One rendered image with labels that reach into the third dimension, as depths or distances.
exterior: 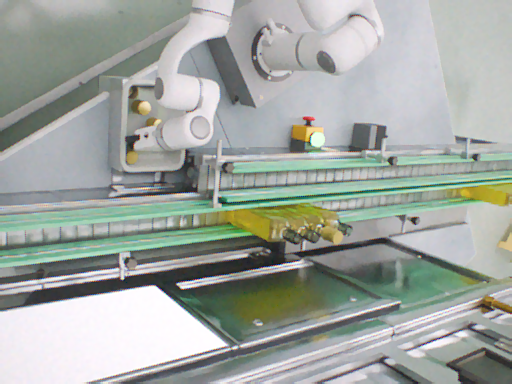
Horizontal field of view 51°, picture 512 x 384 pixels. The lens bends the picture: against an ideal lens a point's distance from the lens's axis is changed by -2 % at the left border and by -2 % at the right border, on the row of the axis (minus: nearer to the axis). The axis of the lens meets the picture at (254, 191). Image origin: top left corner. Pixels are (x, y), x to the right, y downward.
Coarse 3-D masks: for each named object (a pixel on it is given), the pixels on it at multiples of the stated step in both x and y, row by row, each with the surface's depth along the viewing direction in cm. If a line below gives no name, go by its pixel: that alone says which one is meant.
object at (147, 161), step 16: (144, 80) 130; (144, 96) 138; (128, 112) 137; (160, 112) 142; (176, 112) 140; (128, 128) 138; (128, 144) 139; (144, 160) 141; (160, 160) 143; (176, 160) 142
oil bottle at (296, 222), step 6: (270, 210) 144; (276, 210) 144; (282, 210) 145; (282, 216) 139; (288, 216) 140; (294, 216) 140; (300, 216) 140; (294, 222) 136; (300, 222) 137; (306, 222) 138; (294, 228) 136; (300, 228) 136
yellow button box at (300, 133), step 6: (294, 126) 170; (300, 126) 168; (306, 126) 168; (312, 126) 170; (318, 126) 171; (294, 132) 171; (300, 132) 168; (306, 132) 166; (294, 138) 171; (300, 138) 168; (306, 138) 167; (294, 144) 171; (300, 144) 169; (306, 144) 167
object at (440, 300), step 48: (384, 240) 190; (0, 288) 125; (48, 288) 128; (96, 288) 131; (384, 288) 147; (432, 288) 150; (480, 288) 144; (336, 336) 111; (384, 336) 116; (432, 336) 121; (480, 336) 125
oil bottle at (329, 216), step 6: (294, 204) 152; (300, 204) 152; (306, 204) 152; (312, 204) 153; (306, 210) 148; (312, 210) 147; (318, 210) 147; (324, 210) 147; (330, 210) 147; (324, 216) 143; (330, 216) 143; (336, 216) 144; (324, 222) 143; (330, 222) 143
